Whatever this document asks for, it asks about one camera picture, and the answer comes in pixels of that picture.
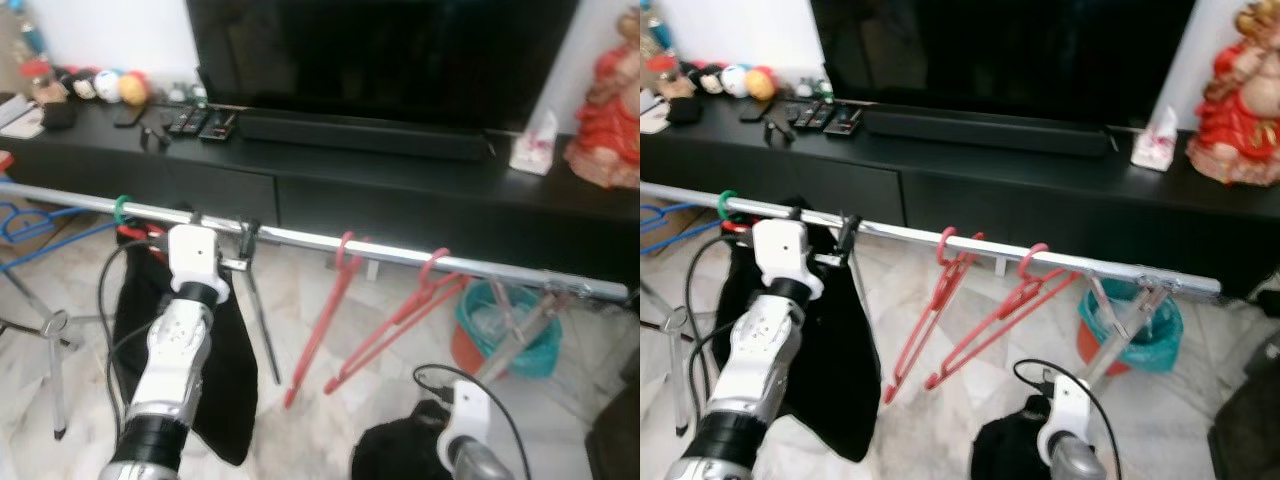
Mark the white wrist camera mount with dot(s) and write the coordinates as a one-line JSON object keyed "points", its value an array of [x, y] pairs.
{"points": [[1068, 405], [785, 250], [193, 255], [470, 410]]}

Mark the black soundbar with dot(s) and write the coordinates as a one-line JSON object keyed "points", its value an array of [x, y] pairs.
{"points": [[360, 132], [985, 130]]}

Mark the green hooked clothes hanger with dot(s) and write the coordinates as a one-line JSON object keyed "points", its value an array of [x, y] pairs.
{"points": [[721, 203], [120, 205]]}

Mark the yellow round toy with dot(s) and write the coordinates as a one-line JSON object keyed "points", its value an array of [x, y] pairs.
{"points": [[760, 84], [133, 88]]}

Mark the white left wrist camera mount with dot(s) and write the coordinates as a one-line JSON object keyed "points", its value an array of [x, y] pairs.
{"points": [[785, 250], [193, 255]]}

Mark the black flat screen television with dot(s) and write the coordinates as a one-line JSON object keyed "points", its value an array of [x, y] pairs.
{"points": [[1000, 50], [380, 50]]}

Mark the chrome clothes rack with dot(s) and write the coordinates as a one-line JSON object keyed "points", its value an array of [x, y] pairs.
{"points": [[900, 232], [300, 238]]}

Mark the white tissue pack red pattern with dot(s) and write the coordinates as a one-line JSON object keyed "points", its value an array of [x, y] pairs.
{"points": [[1157, 145], [535, 145]]}

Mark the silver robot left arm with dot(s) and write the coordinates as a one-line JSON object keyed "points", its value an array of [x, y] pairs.
{"points": [[760, 350], [175, 350]]}

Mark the blue clothes hanger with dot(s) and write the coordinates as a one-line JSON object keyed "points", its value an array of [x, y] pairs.
{"points": [[60, 246], [660, 243]]}

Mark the black phone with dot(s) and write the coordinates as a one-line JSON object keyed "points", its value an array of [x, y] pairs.
{"points": [[755, 110], [128, 115]]}

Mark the black wallet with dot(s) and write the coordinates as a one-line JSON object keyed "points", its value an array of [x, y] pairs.
{"points": [[58, 115], [685, 110]]}

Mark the blue figurine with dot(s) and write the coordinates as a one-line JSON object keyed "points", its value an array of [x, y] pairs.
{"points": [[655, 30], [32, 35]]}

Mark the orange bin teal liner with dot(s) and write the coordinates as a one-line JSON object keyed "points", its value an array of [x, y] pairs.
{"points": [[1160, 340], [540, 350]]}

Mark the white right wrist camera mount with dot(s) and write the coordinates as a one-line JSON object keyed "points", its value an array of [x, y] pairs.
{"points": [[1068, 405], [470, 410]]}

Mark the black shirt green print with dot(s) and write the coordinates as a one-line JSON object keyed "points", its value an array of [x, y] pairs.
{"points": [[1005, 450], [395, 450]]}

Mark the red and gold statue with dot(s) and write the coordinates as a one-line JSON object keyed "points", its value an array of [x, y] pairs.
{"points": [[605, 130], [1235, 120]]}

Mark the black television console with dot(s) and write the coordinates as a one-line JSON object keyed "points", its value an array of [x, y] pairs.
{"points": [[1000, 195], [400, 200]]}

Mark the black shirt white FSL print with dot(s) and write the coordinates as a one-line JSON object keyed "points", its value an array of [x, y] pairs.
{"points": [[840, 380], [135, 300]]}

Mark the white round toy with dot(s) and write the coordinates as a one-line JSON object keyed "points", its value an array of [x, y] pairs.
{"points": [[107, 86], [734, 82]]}

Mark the black and white toy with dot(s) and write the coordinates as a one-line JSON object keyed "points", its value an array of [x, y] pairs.
{"points": [[82, 85], [706, 80]]}

